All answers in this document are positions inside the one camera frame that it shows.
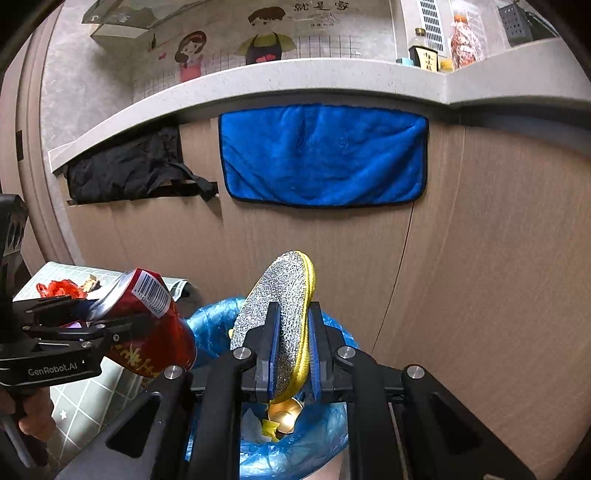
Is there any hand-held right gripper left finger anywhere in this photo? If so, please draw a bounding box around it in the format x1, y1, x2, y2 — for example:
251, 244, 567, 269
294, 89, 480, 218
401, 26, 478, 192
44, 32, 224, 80
55, 301, 282, 480

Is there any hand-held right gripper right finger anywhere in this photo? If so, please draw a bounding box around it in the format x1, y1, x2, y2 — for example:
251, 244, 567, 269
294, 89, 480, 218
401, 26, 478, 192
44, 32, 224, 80
308, 302, 536, 480

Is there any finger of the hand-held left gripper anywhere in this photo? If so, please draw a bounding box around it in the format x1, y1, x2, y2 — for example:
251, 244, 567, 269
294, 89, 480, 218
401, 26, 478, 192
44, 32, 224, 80
14, 296, 100, 324
28, 314, 153, 352

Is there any red plastic bag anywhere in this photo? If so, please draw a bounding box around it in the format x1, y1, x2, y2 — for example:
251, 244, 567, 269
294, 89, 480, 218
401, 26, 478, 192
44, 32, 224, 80
36, 280, 88, 301

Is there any silver glitter scouring pad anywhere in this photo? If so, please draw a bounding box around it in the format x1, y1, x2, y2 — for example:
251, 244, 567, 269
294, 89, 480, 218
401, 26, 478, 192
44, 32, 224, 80
229, 250, 317, 401

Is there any blue plastic bin liner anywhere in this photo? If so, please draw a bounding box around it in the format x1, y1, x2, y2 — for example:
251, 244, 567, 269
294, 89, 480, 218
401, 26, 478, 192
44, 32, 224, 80
185, 295, 361, 480

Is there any red drink can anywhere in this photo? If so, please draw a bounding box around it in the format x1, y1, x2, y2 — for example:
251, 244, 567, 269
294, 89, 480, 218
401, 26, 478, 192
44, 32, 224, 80
90, 269, 198, 380

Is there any white tissue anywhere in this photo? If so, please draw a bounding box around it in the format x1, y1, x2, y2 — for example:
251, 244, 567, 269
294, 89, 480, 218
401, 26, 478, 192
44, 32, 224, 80
242, 408, 266, 444

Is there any person's left hand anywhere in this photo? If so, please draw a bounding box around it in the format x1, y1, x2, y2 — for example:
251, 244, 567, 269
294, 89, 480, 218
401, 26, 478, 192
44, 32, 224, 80
21, 396, 56, 439

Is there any green grid tablecloth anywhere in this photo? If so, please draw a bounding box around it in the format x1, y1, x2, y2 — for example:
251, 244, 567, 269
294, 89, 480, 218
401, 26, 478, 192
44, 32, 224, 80
13, 261, 192, 469

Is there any black cloth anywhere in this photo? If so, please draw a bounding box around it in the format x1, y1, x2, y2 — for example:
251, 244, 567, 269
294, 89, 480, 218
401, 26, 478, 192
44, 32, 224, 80
66, 127, 219, 204

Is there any blue towel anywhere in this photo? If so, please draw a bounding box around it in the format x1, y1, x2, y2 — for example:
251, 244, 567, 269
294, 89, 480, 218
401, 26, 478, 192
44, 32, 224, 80
218, 104, 429, 206

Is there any grey stone kitchen counter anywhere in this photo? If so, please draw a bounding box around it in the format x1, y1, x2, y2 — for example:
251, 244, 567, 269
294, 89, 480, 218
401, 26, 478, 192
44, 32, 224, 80
47, 39, 591, 175

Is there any glass range hood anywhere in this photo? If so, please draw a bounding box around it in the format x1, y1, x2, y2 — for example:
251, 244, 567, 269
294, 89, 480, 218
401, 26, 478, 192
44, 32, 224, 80
82, 0, 204, 40

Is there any dark sauce bottle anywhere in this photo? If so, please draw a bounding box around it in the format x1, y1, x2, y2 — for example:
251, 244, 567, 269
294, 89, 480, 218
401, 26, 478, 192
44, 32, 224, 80
409, 28, 441, 72

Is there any white vented pipe cover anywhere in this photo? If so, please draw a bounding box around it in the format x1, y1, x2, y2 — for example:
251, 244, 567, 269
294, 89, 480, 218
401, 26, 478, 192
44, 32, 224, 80
402, 0, 451, 54

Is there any grey utensil holder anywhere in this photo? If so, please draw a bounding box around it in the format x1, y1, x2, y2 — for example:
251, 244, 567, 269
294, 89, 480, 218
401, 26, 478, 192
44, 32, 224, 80
498, 2, 527, 47

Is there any cartoon couple wall sticker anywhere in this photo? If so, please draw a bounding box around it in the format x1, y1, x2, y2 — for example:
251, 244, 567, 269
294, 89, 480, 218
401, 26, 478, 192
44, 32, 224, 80
134, 0, 398, 100

